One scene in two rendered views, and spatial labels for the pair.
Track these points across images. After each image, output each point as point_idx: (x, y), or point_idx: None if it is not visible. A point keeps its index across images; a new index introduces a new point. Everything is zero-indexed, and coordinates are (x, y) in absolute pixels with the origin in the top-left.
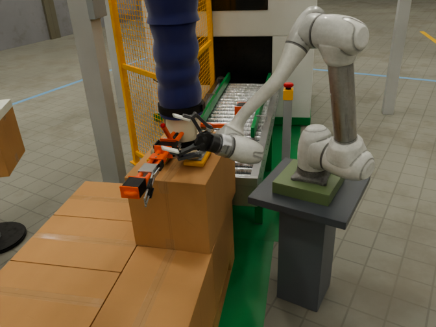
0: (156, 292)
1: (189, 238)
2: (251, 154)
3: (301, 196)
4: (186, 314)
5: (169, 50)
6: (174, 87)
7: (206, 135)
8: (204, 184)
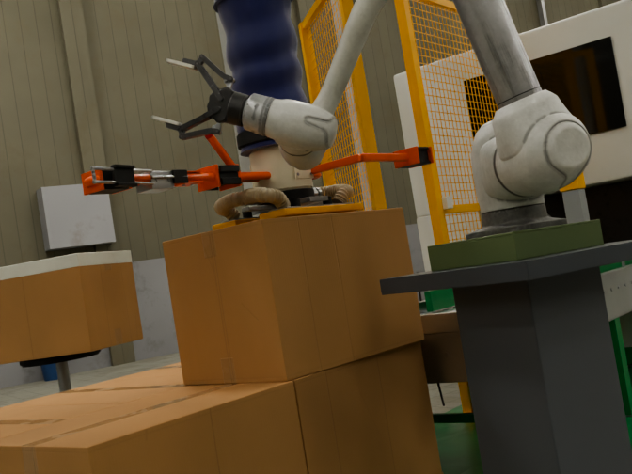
0: (149, 410)
1: (253, 348)
2: (300, 119)
3: (473, 258)
4: (161, 420)
5: (235, 35)
6: (247, 92)
7: (223, 92)
8: (260, 219)
